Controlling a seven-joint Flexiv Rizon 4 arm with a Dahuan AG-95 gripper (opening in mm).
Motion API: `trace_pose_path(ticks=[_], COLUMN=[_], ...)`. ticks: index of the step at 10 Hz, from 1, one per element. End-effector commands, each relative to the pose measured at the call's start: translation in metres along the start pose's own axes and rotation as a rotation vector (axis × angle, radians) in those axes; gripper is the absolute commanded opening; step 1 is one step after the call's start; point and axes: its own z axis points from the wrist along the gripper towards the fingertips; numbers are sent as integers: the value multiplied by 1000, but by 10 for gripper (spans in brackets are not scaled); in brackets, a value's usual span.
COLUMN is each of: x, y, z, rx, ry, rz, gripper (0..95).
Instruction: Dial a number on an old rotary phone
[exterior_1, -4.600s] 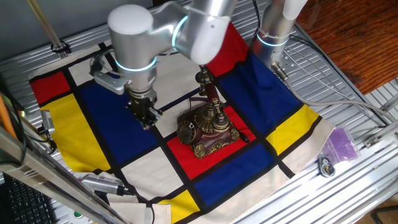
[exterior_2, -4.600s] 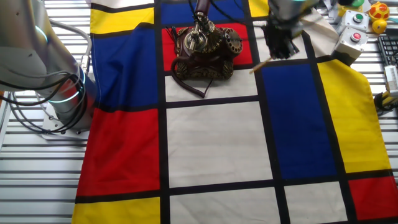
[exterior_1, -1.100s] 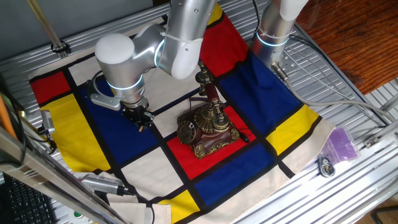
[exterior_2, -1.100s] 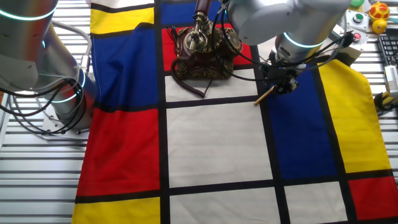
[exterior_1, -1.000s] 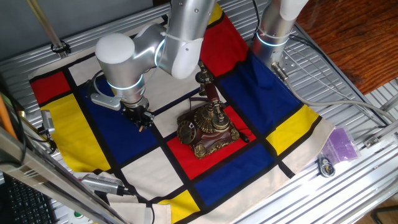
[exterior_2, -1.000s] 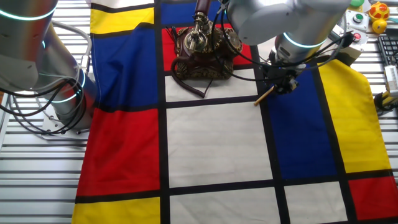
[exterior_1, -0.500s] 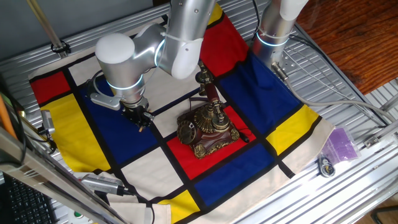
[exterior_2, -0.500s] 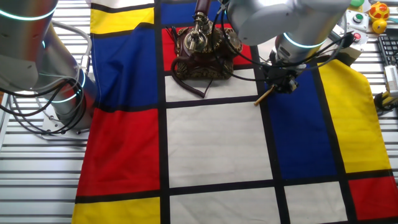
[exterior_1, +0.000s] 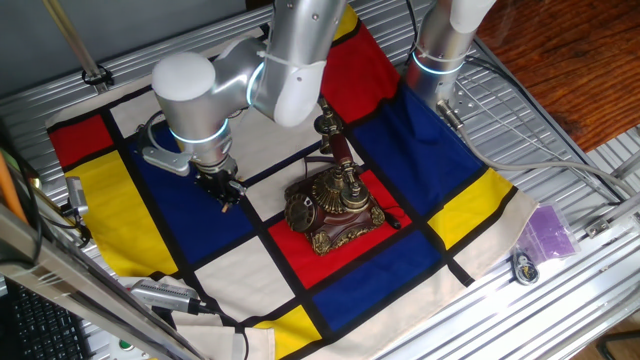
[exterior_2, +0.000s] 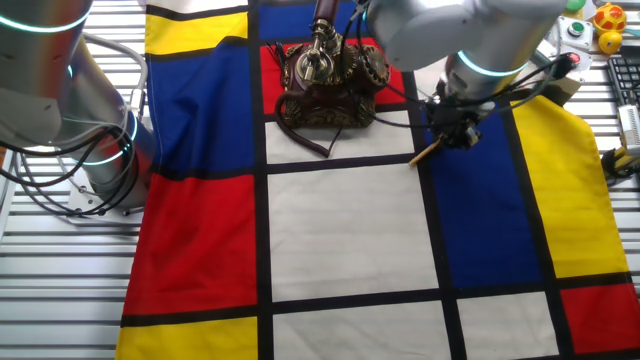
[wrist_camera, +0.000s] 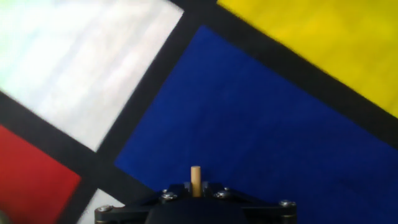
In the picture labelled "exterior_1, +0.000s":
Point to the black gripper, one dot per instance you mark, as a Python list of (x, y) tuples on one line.
[(216, 179)]

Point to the short wooden stick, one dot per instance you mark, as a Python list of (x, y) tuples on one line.
[(225, 207)]

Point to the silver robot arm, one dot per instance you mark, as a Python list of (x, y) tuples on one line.
[(190, 110)]

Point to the antique rotary phone base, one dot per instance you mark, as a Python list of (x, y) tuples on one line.
[(335, 225)]

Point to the brass and red phone handset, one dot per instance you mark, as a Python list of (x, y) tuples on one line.
[(341, 148)]

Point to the colour block tablecloth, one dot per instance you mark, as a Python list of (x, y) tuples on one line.
[(190, 240)]

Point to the ribbed silver device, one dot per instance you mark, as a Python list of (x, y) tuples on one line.
[(160, 296)]

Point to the grey box with green button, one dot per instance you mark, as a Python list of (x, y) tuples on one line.
[(122, 350)]

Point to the orange rod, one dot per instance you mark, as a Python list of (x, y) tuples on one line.
[(10, 192)]

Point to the metal pole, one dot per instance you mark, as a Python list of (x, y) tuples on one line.
[(72, 40)]

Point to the black keyboard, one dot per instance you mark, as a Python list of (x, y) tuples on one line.
[(45, 330)]

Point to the small padlock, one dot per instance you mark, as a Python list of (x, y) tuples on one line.
[(525, 270)]

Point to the purple plastic bag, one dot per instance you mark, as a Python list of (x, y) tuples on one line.
[(547, 232)]

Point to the wrist camera with silver bracket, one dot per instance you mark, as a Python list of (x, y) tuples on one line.
[(165, 160)]

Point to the small silver camera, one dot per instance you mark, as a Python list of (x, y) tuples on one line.
[(76, 195)]

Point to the aluminium frame bar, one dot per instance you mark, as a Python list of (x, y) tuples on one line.
[(75, 285)]

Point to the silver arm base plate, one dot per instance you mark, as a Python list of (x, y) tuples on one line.
[(465, 102)]

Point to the aluminium profile bracket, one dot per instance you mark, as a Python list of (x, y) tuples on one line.
[(612, 215)]

